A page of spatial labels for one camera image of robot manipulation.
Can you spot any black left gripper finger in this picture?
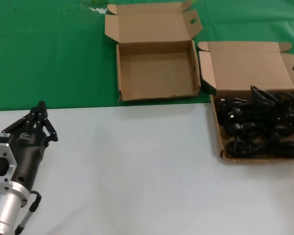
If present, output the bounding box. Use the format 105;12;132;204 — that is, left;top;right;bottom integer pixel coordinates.
1;100;44;134
36;101;59;143

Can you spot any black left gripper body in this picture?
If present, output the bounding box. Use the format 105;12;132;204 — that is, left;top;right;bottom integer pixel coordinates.
8;126;51;191

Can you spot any black power cord round plug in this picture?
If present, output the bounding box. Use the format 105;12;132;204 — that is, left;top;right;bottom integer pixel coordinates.
249;85;294;116

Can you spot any open brown cardboard box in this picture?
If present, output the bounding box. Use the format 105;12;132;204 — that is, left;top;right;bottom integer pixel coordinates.
197;41;294;161
104;0;203;102

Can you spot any green table cloth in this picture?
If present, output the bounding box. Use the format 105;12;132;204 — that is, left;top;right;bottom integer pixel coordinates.
0;0;294;112

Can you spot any silver left wrist bracket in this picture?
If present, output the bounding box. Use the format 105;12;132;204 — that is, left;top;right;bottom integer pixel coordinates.
0;143;17;184

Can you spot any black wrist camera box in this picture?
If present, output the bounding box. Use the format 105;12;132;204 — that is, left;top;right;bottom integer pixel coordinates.
0;132;12;145

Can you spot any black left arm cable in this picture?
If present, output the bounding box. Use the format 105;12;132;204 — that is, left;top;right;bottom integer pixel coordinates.
14;189;42;235

